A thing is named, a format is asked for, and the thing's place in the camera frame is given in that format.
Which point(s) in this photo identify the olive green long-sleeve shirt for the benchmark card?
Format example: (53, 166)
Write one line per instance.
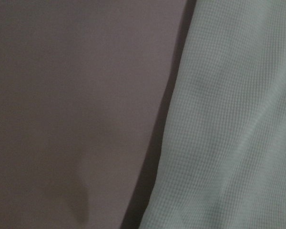
(223, 158)

